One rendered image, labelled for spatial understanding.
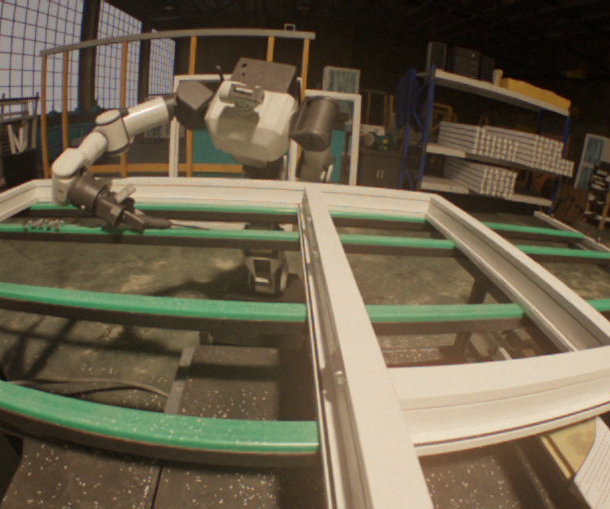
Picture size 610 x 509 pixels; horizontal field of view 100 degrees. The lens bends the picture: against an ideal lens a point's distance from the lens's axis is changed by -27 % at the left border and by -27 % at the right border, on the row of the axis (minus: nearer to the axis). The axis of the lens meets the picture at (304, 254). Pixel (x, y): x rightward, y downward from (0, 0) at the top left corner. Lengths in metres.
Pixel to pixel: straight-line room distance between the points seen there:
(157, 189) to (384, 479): 1.05
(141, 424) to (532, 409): 0.43
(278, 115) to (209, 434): 0.89
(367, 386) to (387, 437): 0.06
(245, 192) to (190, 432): 0.84
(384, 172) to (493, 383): 4.37
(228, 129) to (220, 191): 0.19
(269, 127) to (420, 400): 0.87
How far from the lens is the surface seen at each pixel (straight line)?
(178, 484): 0.66
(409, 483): 0.27
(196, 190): 1.12
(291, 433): 0.37
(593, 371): 0.49
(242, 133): 1.07
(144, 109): 1.15
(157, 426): 0.38
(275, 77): 1.15
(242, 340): 1.74
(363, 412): 0.30
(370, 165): 4.59
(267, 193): 1.08
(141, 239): 0.91
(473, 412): 0.39
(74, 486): 0.71
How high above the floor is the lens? 1.16
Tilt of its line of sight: 23 degrees down
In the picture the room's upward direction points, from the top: 5 degrees clockwise
